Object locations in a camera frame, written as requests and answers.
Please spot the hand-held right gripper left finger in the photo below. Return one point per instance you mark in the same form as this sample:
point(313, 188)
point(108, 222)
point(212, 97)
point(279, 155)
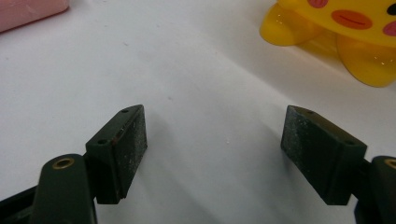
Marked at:
point(121, 155)

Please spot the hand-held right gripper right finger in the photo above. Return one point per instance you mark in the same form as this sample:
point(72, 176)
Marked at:
point(320, 158)

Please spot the yellow duck toy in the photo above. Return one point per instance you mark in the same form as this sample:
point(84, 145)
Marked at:
point(358, 43)

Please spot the pink block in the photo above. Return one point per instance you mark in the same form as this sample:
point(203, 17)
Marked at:
point(28, 11)

